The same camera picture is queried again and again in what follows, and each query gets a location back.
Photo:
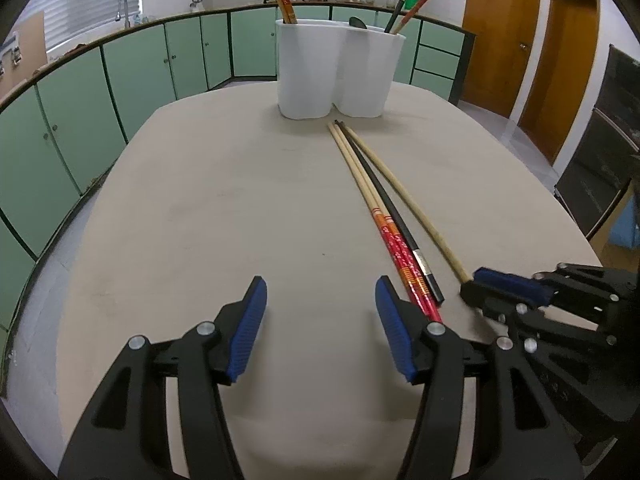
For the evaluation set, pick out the black chopstick with label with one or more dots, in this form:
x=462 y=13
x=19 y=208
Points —
x=391 y=211

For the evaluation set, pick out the white clamp device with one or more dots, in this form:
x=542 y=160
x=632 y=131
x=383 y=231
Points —
x=15 y=52

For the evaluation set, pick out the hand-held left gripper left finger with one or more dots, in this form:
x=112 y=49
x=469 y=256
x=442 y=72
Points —
x=247 y=330

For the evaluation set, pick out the wooden door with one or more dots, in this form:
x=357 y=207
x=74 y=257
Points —
x=500 y=35
x=560 y=70

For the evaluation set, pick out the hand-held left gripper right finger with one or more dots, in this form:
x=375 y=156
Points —
x=395 y=330

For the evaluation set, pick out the blue box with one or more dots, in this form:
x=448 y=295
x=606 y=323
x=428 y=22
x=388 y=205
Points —
x=627 y=225

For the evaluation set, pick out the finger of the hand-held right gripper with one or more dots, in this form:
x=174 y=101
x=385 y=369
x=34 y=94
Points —
x=505 y=282
x=500 y=312

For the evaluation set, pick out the black plastic spoon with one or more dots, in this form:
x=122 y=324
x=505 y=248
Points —
x=357 y=22

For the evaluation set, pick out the plain bamboo chopstick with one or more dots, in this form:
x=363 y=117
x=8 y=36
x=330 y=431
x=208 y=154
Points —
x=425 y=225

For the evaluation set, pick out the plain black chopstick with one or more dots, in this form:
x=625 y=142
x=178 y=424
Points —
x=397 y=10

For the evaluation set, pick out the black rack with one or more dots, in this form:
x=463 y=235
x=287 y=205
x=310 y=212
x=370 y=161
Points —
x=610 y=125

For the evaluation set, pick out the metal sink faucet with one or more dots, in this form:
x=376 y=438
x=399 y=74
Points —
x=126 y=15

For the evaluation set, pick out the white window blinds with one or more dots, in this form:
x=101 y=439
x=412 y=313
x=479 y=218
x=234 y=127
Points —
x=85 y=0

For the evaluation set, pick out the reddish brown chopstick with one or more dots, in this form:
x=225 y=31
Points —
x=425 y=0

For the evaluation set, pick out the white double utensil holder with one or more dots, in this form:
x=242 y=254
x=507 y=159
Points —
x=310 y=70

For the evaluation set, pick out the cardboard box on counter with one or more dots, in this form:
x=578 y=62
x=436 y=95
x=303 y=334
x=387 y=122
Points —
x=31 y=42

